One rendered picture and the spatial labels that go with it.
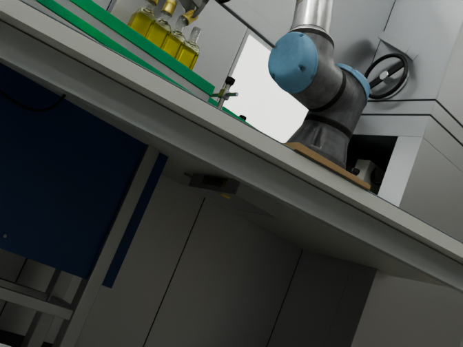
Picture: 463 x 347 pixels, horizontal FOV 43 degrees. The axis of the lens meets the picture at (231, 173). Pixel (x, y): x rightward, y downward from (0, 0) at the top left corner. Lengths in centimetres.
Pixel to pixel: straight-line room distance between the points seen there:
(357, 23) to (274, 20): 47
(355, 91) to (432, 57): 117
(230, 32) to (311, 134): 86
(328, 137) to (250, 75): 88
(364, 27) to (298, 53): 141
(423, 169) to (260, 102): 67
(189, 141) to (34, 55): 33
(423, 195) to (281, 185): 117
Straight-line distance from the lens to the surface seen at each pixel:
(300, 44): 127
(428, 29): 262
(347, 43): 257
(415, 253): 149
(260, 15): 221
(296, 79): 126
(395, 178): 230
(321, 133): 132
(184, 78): 168
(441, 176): 245
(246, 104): 214
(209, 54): 204
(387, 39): 262
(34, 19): 109
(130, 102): 115
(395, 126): 242
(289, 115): 228
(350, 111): 136
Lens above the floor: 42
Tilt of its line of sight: 11 degrees up
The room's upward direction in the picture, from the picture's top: 22 degrees clockwise
